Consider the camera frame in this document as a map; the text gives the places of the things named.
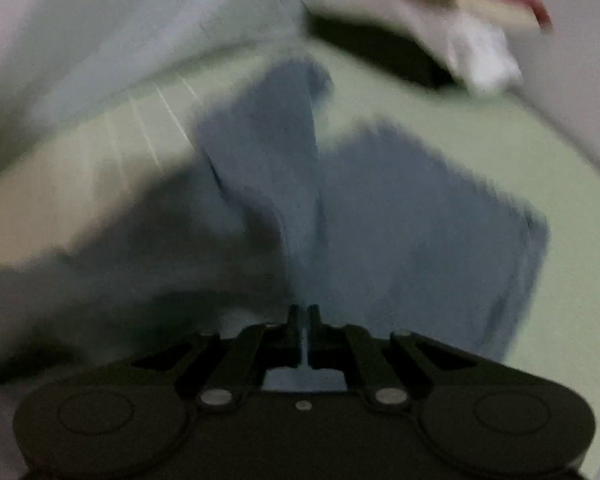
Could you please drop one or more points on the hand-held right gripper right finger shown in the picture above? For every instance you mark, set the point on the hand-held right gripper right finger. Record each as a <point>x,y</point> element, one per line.
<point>314,332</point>

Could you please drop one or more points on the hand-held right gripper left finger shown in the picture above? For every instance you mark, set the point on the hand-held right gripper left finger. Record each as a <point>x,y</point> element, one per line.
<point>294,332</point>

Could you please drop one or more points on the blue-grey garment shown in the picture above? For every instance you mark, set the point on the blue-grey garment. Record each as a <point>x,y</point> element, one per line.
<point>380,220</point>

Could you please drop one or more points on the pale green bed sheet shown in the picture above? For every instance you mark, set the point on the pale green bed sheet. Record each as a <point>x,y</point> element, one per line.
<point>530,170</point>

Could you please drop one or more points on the black box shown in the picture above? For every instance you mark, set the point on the black box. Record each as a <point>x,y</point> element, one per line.
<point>380,50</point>

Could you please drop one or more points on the white cloth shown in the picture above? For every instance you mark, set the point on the white cloth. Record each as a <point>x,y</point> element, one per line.
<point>480,50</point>

